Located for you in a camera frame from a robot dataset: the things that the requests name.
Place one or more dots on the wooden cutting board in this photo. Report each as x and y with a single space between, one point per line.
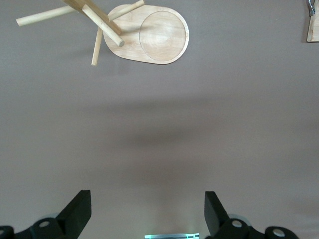
314 27

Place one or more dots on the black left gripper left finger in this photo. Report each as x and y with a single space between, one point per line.
72 219

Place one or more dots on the brown table cover mat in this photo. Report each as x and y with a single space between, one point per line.
159 124

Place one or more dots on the wooden cup rack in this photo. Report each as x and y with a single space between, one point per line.
159 37

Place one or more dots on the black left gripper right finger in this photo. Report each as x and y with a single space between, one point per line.
216 219

